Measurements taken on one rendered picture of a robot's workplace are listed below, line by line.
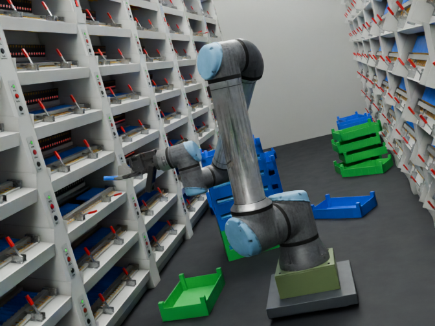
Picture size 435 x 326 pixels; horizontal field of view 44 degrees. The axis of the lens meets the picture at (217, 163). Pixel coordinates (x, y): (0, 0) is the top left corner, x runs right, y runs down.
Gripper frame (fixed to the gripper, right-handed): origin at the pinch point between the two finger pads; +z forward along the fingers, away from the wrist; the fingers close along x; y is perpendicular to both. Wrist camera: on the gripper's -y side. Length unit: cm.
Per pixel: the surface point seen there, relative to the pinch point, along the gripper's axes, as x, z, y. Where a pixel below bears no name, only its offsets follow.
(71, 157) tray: 5.6, 13.9, 14.6
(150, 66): -112, 7, 47
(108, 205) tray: -0.6, 8.8, -9.9
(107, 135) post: -22.9, 8.4, 17.8
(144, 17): -163, 17, 84
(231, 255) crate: -41, -24, -58
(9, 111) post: 47, 7, 37
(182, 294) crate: -8, -7, -59
